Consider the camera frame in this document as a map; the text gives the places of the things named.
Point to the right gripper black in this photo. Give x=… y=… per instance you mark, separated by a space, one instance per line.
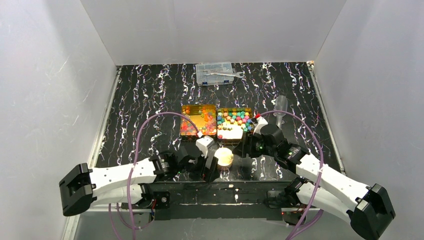
x=247 y=145

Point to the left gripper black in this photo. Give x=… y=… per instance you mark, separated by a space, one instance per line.
x=203 y=164

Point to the clear glass jar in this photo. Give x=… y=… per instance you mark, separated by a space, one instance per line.
x=224 y=167

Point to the cream round jar lid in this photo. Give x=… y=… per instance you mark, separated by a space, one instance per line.
x=224 y=156

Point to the tin of multicolour star candies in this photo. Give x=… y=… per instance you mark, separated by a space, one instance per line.
x=232 y=123

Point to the tin of orange gummy candies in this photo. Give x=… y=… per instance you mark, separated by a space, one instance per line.
x=204 y=117

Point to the translucent plastic scoop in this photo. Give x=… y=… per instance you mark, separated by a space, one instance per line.
x=281 y=104

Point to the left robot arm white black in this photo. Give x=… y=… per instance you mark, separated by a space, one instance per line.
x=83 y=187

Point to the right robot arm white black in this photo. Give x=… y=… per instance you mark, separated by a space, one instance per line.
x=368 y=209

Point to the silver wrench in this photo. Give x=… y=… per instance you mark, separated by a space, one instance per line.
x=230 y=74

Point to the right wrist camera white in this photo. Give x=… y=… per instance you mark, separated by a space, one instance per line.
x=258 y=123

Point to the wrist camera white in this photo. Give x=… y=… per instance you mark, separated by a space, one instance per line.
x=203 y=144
x=258 y=123

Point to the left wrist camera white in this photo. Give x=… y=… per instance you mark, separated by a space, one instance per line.
x=203 y=144

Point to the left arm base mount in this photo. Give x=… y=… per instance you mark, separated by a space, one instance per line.
x=157 y=200

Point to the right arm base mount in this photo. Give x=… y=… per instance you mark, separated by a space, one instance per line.
x=288 y=203

